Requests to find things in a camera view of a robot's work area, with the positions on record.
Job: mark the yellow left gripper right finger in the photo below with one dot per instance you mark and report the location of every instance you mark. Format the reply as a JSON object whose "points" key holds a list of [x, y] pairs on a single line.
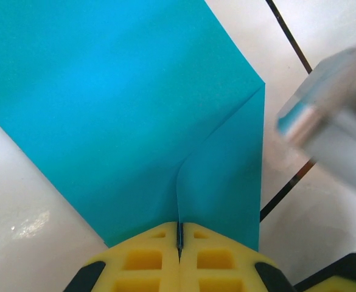
{"points": [[223, 261]]}

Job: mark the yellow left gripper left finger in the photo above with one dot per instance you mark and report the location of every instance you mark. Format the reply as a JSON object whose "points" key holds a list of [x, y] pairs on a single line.
{"points": [[141, 261]]}

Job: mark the teal blue cloth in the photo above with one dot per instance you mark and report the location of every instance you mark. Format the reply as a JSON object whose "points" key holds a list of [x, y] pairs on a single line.
{"points": [[104, 106]]}

